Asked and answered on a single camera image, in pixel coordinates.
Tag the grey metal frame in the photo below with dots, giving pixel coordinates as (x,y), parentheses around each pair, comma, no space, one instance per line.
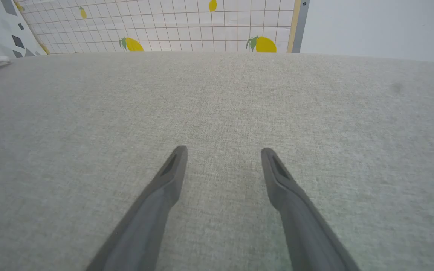
(300,26)

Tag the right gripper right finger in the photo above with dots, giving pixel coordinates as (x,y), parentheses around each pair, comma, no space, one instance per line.
(303,222)

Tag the white partition panel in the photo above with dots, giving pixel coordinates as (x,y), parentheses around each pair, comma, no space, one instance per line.
(382,26)

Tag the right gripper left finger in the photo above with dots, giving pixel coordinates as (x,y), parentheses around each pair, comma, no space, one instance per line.
(145,218)

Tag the wooden edge strip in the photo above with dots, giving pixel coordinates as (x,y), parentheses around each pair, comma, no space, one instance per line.
(294,22)

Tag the grey fabric sofa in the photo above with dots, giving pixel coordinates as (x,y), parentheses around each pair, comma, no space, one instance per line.
(217,150)

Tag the lemon print grid mat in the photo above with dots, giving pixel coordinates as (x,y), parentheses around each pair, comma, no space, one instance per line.
(171,22)

